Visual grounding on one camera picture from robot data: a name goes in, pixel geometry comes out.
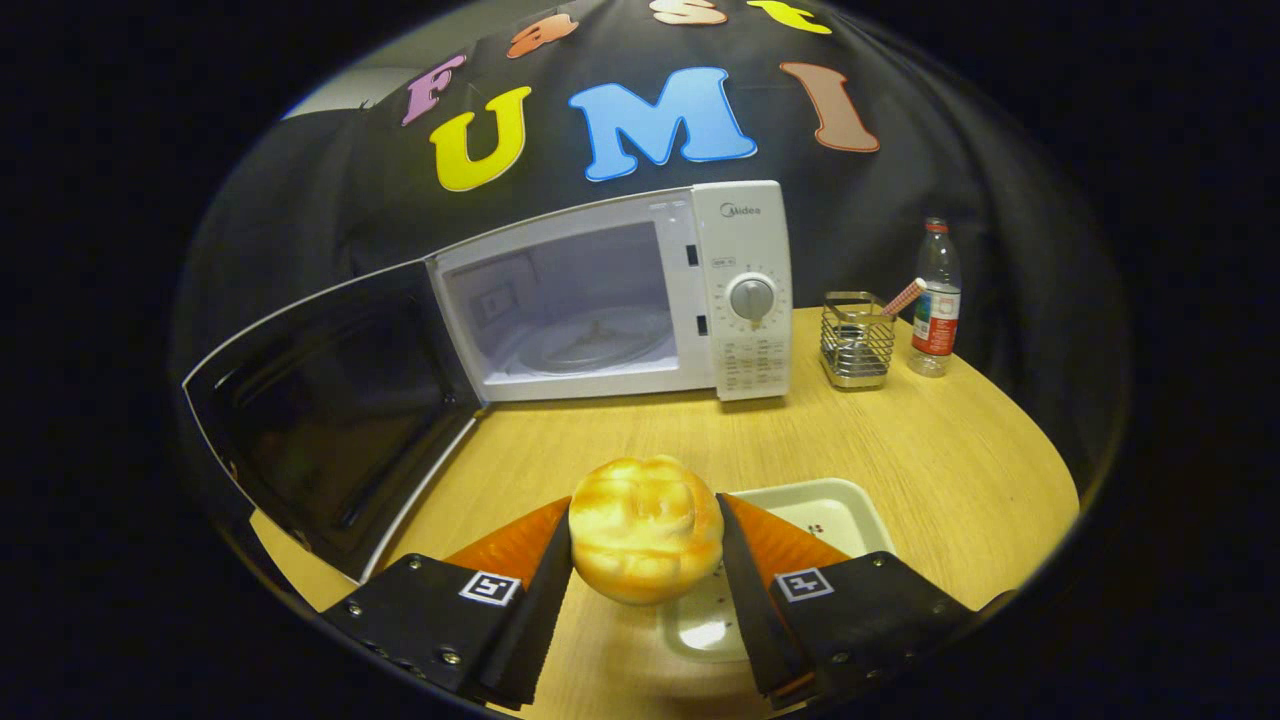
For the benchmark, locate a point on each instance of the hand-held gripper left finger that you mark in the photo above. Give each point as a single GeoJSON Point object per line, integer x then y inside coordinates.
{"type": "Point", "coordinates": [535, 630]}

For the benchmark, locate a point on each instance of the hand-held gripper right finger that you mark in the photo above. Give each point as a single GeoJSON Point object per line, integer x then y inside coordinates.
{"type": "Point", "coordinates": [750, 620]}

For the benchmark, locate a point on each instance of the golden bread bun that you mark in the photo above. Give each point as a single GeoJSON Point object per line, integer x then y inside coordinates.
{"type": "Point", "coordinates": [645, 530]}

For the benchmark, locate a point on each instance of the white microwave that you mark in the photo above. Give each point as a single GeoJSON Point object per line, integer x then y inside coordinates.
{"type": "Point", "coordinates": [740, 240]}

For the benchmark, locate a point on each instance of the cream rectangular tray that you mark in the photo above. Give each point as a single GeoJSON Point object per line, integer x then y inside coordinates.
{"type": "Point", "coordinates": [820, 505]}

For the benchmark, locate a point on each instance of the clear bottle red label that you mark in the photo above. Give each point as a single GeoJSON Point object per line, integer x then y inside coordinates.
{"type": "Point", "coordinates": [935, 320]}

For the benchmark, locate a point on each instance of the pink checked straw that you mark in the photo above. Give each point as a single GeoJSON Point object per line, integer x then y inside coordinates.
{"type": "Point", "coordinates": [905, 297]}

